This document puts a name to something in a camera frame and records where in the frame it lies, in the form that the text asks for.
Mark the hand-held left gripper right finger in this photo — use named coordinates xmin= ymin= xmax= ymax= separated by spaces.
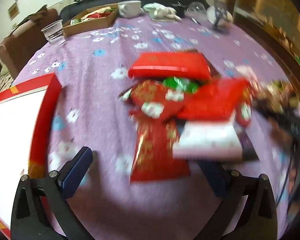
xmin=197 ymin=161 xmax=278 ymax=240

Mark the red packet with white print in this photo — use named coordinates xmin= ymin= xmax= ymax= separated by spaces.
xmin=119 ymin=79 xmax=190 ymax=123

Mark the flat red snack packet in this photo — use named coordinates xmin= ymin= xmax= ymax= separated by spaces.
xmin=177 ymin=77 xmax=252 ymax=120

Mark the white plush toy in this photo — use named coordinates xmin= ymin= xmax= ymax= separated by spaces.
xmin=142 ymin=2 xmax=183 ymax=22

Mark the small wall frame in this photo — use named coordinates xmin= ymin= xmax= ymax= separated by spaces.
xmin=7 ymin=2 xmax=20 ymax=19

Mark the black phone stand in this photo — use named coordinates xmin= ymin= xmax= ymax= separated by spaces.
xmin=211 ymin=0 xmax=230 ymax=32

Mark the pile of mixed snack packets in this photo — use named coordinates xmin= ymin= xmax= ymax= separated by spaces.
xmin=250 ymin=79 xmax=300 ymax=115

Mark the olive cloth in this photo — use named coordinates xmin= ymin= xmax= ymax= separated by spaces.
xmin=27 ymin=5 xmax=49 ymax=22

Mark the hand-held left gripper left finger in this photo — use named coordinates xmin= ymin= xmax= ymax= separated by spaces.
xmin=11 ymin=146 xmax=93 ymax=240

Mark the red gift box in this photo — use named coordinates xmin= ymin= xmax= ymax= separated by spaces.
xmin=0 ymin=73 xmax=63 ymax=238

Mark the dark wooden cabinet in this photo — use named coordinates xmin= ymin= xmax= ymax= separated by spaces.
xmin=226 ymin=0 xmax=300 ymax=100

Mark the clear plastic cup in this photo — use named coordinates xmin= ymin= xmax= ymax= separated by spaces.
xmin=41 ymin=19 xmax=66 ymax=47

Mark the white mug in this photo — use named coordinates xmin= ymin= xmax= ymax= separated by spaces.
xmin=117 ymin=0 xmax=142 ymax=18

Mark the brown chair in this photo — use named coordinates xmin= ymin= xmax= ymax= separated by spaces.
xmin=0 ymin=8 xmax=59 ymax=79

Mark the white paper tub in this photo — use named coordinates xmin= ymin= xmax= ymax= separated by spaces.
xmin=206 ymin=5 xmax=234 ymax=27

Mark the purple floral tablecloth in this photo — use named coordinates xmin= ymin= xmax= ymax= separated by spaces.
xmin=12 ymin=12 xmax=300 ymax=240

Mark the white pink box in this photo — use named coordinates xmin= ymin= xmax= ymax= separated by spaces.
xmin=172 ymin=120 xmax=243 ymax=159

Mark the red gold-patterned long packet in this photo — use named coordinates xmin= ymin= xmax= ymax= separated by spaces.
xmin=130 ymin=120 xmax=192 ymax=182

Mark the heap of assorted candy packets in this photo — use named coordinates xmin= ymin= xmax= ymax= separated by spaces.
xmin=70 ymin=6 xmax=118 ymax=25

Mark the plain red snack packet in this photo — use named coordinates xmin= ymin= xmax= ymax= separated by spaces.
xmin=127 ymin=51 xmax=212 ymax=79

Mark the green snack packet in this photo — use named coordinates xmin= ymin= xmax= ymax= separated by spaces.
xmin=162 ymin=76 xmax=199 ymax=94

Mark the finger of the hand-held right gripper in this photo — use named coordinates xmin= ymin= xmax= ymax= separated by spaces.
xmin=252 ymin=101 xmax=292 ymax=127

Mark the dark snack packet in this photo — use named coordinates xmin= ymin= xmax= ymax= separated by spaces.
xmin=240 ymin=130 xmax=260 ymax=162

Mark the small red white-print packet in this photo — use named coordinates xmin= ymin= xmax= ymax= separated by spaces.
xmin=235 ymin=90 xmax=253 ymax=128

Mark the brown cardboard box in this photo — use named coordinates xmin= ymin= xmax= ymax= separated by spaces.
xmin=62 ymin=4 xmax=119 ymax=37

